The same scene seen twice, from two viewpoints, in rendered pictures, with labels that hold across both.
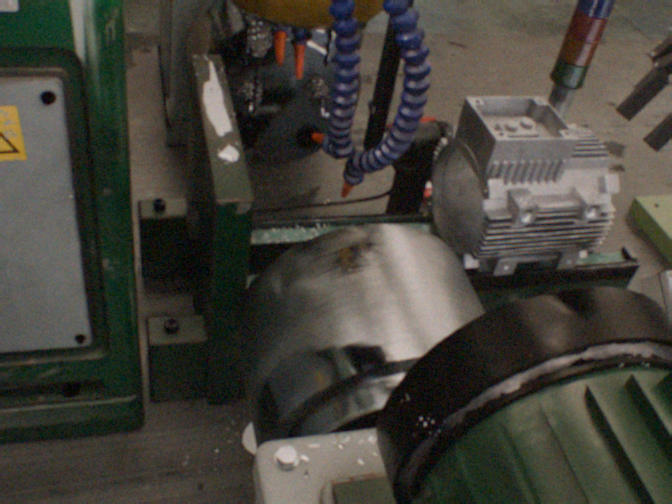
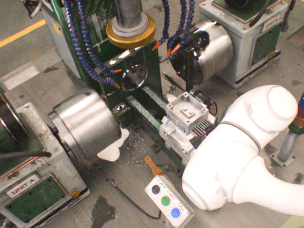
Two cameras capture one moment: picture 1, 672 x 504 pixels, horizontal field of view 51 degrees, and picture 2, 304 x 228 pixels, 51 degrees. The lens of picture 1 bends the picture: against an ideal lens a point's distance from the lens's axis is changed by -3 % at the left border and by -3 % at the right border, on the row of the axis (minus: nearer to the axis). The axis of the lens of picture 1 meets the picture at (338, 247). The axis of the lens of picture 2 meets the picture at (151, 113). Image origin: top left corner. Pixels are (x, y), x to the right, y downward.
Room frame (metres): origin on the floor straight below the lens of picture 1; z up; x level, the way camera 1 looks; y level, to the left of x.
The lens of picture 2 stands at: (0.60, -0.86, 2.05)
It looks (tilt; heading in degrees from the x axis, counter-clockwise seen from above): 53 degrees down; 81
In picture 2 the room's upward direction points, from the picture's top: 9 degrees counter-clockwise
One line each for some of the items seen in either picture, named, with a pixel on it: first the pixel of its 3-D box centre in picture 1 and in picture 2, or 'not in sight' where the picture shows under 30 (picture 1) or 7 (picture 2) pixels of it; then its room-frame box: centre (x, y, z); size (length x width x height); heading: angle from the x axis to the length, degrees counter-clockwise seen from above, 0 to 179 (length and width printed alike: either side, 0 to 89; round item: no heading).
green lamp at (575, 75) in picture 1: (570, 69); (299, 124); (1.21, -0.34, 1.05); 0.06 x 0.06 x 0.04
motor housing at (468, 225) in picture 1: (518, 194); (194, 134); (0.85, -0.24, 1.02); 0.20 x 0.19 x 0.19; 113
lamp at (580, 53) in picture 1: (579, 46); (302, 116); (1.21, -0.34, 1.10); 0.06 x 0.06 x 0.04
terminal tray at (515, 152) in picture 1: (513, 140); (186, 113); (0.83, -0.20, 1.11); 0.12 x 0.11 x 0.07; 113
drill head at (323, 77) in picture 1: (267, 58); (203, 49); (1.05, 0.17, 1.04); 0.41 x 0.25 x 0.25; 21
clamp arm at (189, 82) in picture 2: (388, 76); (189, 72); (0.91, -0.02, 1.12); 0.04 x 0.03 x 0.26; 111
